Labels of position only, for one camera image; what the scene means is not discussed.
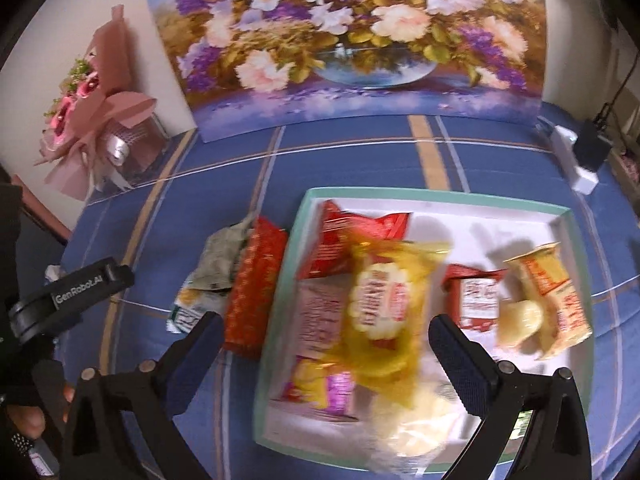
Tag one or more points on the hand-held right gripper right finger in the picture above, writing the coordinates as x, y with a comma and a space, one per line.
460, 360

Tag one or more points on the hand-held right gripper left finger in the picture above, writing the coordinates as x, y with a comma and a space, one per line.
200, 355

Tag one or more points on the dark red biscuit packet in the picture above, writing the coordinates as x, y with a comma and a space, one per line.
475, 300

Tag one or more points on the clear round white bun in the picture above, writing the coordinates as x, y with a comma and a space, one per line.
415, 420

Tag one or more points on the orange yellow snack packet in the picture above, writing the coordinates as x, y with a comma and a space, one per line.
555, 290

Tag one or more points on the pink purple snack packet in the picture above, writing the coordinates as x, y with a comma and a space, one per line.
320, 320

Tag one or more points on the white tray with green rim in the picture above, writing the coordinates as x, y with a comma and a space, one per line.
450, 230

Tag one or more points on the bright red snack packet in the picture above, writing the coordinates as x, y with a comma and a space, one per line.
340, 240

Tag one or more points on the person's left hand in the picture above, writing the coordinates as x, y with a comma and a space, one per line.
30, 417

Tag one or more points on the crumpled blue white wrapper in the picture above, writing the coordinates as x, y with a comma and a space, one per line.
53, 273

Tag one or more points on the green clear cookie packet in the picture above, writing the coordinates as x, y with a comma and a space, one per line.
187, 315

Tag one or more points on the red gold patterned snack packet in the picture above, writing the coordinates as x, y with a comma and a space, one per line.
255, 290

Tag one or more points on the white cream snack packet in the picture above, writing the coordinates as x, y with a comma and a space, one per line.
220, 255

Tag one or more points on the clear glass vase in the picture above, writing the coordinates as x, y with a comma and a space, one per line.
145, 150

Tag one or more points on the pink paper flower bouquet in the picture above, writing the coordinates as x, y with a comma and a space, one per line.
90, 110

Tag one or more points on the white power strip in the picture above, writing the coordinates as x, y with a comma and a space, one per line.
575, 165

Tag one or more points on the blue plaid tablecloth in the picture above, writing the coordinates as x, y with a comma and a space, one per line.
350, 160

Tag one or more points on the black power adapter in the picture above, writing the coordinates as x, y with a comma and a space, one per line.
592, 145

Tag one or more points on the floral canvas painting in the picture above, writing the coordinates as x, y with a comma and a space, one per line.
350, 35

